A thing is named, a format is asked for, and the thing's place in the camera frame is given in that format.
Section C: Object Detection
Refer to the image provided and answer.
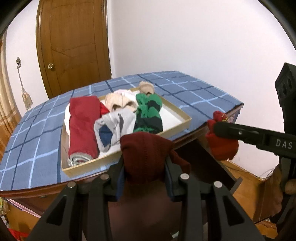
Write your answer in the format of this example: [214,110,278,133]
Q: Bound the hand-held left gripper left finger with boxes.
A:
[28,158,126,241]

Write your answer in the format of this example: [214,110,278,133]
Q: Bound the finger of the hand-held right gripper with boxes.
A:
[214,121,271,151]

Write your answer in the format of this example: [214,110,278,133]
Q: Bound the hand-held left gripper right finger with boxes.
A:
[165,156,265,241]

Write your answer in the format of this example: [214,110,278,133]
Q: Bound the red underwear yellow print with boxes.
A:
[205,111,239,161]

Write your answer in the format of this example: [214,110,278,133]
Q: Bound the maroon underwear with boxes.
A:
[120,132,191,183]

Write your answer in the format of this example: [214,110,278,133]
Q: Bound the white underwear blue print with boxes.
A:
[94,108,137,153]

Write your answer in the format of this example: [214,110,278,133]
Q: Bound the shallow tan tray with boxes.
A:
[60,86,192,178]

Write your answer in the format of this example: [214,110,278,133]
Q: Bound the dark red underwear grey waistband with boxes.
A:
[68,96,100,166]

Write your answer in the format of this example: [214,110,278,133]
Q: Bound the green black striped underwear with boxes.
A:
[132,93,163,134]

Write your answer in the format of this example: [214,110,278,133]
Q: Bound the beige underwear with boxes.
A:
[105,93,137,114]

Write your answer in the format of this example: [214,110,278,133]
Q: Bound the tan sock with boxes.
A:
[138,81,155,95]

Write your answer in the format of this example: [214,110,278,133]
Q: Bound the person's right hand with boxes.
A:
[284,178,296,195]

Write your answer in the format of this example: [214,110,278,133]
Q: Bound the blue plaid tablecloth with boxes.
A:
[0,71,244,192]

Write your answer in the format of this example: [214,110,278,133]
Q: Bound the curtain tieback tassel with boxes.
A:
[18,67,33,110]

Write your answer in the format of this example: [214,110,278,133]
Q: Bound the wooden door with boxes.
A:
[36,0,113,99]

